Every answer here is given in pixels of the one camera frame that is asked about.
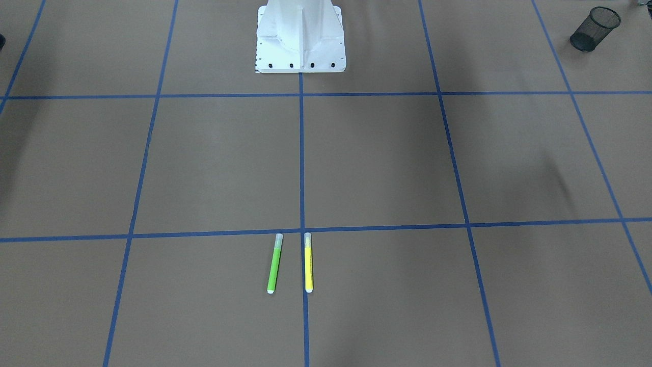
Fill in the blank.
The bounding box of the green highlighter pen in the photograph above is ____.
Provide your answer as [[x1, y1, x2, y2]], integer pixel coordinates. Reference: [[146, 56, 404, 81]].
[[267, 233, 284, 295]]

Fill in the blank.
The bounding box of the yellow highlighter pen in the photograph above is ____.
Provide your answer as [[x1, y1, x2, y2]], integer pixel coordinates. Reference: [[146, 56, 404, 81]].
[[304, 232, 314, 294]]

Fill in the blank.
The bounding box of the far black mesh pen cup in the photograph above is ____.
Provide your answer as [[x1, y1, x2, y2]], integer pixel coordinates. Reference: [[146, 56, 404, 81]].
[[569, 6, 621, 52]]

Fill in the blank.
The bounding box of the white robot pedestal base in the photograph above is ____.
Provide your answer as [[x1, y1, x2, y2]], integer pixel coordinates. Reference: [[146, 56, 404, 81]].
[[255, 1, 347, 73]]

